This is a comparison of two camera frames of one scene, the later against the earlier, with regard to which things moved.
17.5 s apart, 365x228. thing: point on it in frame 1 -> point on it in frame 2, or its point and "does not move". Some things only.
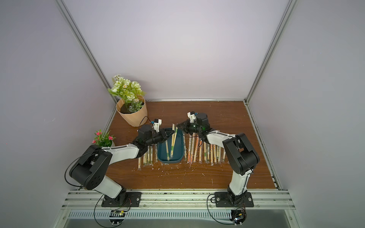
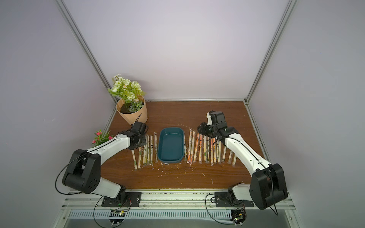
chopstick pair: (156, 152) does not move
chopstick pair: (211, 155) -> (206, 149)
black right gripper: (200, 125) -> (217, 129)
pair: (150, 154) does not move
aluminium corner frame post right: (283, 23) does not move
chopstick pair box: (174, 132) -> (219, 150)
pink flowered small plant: (103, 140) does not move
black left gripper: (162, 135) -> (144, 138)
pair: (145, 159) does not move
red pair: (139, 164) does not move
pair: (224, 155) does not move
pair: (148, 155) does not move
